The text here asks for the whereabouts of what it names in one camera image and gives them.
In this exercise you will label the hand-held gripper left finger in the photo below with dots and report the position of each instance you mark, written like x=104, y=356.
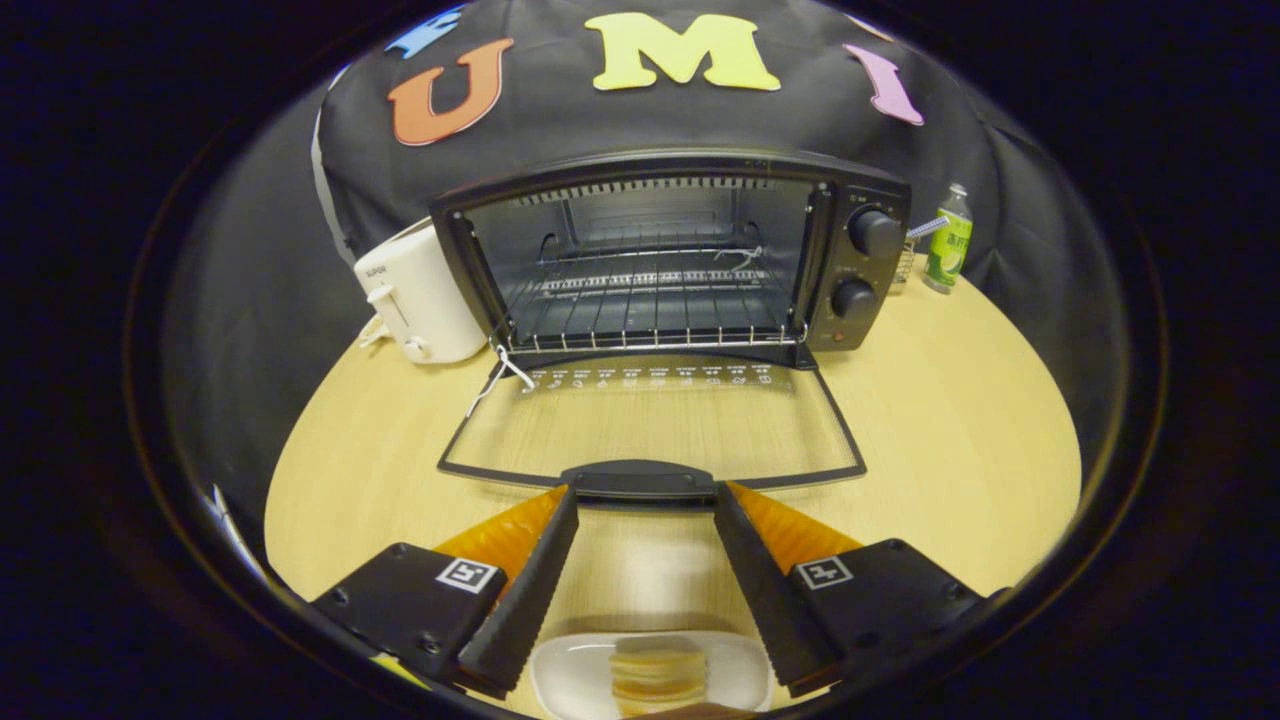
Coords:
x=520, y=610

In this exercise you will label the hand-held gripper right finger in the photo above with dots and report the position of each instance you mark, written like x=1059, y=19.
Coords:
x=770, y=600

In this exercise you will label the golden bread roll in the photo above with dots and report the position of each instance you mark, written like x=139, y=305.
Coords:
x=657, y=675

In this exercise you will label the black toaster oven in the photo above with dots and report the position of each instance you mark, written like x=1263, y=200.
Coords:
x=860, y=265

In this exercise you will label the white pop-up toaster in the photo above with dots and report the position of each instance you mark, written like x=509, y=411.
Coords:
x=425, y=295

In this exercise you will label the white plate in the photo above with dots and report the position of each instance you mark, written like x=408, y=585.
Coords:
x=565, y=675

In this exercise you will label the green label bottle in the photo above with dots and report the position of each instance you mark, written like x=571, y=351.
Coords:
x=948, y=245

